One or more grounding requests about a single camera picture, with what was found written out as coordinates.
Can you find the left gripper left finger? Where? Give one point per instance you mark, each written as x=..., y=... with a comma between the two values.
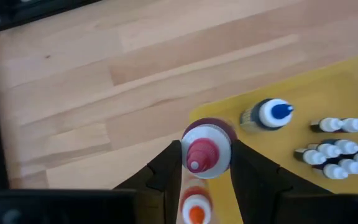
x=160, y=186

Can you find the yellow translucent plastic bin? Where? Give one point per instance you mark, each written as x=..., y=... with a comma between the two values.
x=322, y=93

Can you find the orange food coloring bottle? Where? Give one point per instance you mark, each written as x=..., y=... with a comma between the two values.
x=196, y=214

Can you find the blue food coloring bottle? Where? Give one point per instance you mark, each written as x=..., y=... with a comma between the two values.
x=272, y=113

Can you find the maroon food coloring bottle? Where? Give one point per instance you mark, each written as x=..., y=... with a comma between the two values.
x=207, y=149

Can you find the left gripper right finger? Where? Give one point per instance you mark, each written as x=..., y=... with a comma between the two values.
x=256, y=186

